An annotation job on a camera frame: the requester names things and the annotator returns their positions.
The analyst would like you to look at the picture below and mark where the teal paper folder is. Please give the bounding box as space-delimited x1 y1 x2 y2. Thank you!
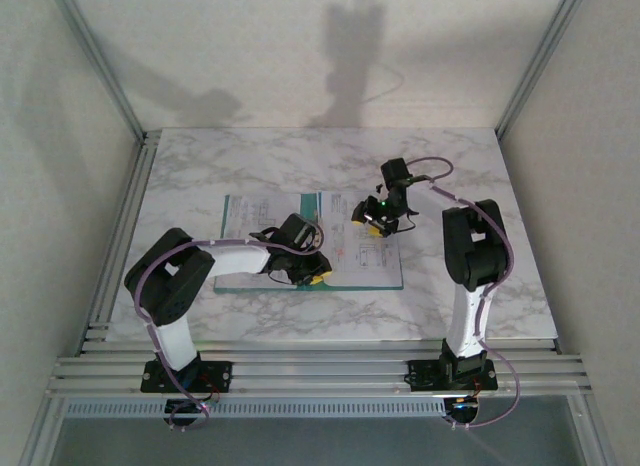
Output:
213 190 405 293

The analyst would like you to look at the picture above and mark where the white printed paper sheet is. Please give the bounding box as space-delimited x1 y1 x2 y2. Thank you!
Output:
222 192 302 241
318 189 403 288

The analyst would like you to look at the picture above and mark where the black control board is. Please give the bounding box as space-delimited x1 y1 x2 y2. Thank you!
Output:
163 398 214 428
443 395 482 423

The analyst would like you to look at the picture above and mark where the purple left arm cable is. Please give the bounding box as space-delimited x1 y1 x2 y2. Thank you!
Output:
130 221 326 432

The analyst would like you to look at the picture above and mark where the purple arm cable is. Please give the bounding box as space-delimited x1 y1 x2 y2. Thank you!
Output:
405 156 524 430
130 221 326 432

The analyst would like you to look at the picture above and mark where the aluminium frame rail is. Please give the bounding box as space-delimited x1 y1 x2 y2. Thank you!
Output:
47 353 594 397

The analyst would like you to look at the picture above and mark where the grey slotted cable duct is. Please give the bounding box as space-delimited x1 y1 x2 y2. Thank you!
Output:
64 398 449 420

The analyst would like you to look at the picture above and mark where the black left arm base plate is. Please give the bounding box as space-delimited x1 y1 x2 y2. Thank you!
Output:
140 360 235 393

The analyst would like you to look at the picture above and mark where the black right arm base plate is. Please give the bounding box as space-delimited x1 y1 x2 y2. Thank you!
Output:
405 358 499 393

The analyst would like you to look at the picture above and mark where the aluminium side rail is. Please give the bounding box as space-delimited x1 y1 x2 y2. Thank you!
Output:
74 129 161 358

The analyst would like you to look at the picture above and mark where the aluminium frame post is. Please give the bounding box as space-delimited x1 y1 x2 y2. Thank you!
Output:
493 0 594 140
47 0 147 143

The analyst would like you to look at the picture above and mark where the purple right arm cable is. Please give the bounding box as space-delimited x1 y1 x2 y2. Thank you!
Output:
405 156 524 430

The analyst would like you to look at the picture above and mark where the aluminium frame leg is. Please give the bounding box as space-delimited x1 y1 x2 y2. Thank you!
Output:
569 395 617 466
18 395 67 466

